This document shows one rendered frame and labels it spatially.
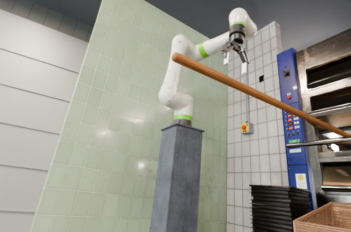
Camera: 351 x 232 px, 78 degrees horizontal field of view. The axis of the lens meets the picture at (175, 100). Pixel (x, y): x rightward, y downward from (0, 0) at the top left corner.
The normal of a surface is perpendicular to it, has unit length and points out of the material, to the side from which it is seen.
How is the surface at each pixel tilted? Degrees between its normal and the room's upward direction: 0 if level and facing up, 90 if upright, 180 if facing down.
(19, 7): 90
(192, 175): 90
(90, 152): 90
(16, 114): 90
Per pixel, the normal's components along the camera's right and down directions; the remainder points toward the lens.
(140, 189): 0.56, -0.27
